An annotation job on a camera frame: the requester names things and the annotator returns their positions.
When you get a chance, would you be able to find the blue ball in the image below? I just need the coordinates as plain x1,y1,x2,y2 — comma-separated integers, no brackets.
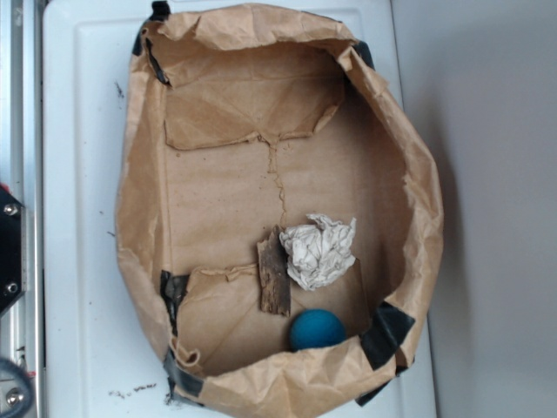
289,309,346,351

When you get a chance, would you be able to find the crumpled white paper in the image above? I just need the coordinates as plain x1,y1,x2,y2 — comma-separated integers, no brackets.
279,213,357,291

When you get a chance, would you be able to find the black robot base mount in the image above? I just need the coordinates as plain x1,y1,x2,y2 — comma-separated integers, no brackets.
0,183,26,316

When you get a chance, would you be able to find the aluminium frame rail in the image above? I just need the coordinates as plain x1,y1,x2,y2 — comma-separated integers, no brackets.
1,1,46,417

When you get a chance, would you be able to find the brown bark piece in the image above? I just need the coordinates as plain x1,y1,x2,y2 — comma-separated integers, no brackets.
257,226,291,318

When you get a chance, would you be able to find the white plastic tray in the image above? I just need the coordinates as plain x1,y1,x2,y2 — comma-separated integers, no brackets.
41,0,439,418

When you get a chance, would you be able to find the brown paper bag tray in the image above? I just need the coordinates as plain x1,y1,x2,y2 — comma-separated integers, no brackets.
117,2,444,417

